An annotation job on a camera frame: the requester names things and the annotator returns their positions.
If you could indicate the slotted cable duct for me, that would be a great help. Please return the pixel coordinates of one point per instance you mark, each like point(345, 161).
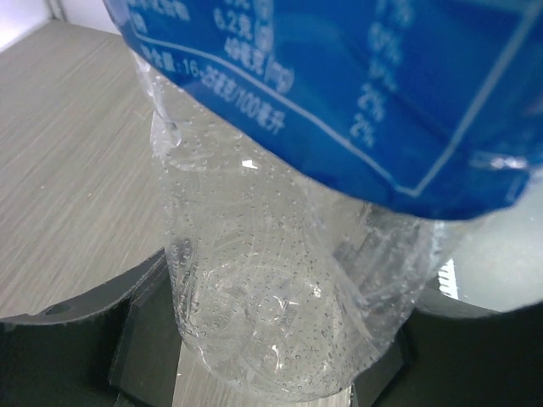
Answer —
point(446, 278)

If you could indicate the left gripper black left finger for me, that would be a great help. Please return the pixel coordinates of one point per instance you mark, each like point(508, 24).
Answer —
point(114, 345)

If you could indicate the blue labelled plastic bottle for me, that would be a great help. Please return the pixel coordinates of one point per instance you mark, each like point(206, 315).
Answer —
point(320, 161)

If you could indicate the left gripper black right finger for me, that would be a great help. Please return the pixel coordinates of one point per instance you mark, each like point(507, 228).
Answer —
point(450, 353)

